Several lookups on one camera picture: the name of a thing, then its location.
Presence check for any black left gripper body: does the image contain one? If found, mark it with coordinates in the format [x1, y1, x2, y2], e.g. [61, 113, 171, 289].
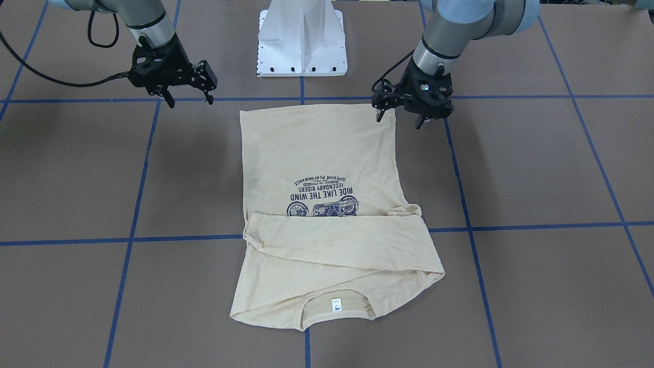
[372, 56, 453, 117]

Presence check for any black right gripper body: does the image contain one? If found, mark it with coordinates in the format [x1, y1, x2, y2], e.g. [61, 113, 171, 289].
[128, 34, 217, 96]

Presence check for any cream long-sleeve printed shirt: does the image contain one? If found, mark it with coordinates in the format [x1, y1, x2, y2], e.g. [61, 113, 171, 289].
[230, 103, 446, 331]

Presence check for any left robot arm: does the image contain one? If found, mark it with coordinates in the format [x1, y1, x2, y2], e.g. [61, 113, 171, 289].
[371, 1, 540, 129]

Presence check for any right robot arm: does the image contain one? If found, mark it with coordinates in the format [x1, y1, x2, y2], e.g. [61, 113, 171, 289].
[51, 1, 217, 108]

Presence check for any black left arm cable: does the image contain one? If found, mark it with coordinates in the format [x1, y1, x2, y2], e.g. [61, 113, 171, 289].
[371, 49, 415, 98]

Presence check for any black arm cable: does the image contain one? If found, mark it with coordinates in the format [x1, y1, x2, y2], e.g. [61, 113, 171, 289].
[371, 49, 415, 98]
[0, 9, 134, 87]

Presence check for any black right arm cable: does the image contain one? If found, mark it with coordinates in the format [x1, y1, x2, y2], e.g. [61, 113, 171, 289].
[0, 9, 134, 87]

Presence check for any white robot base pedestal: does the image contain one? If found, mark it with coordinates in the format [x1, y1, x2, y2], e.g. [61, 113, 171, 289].
[256, 1, 348, 77]

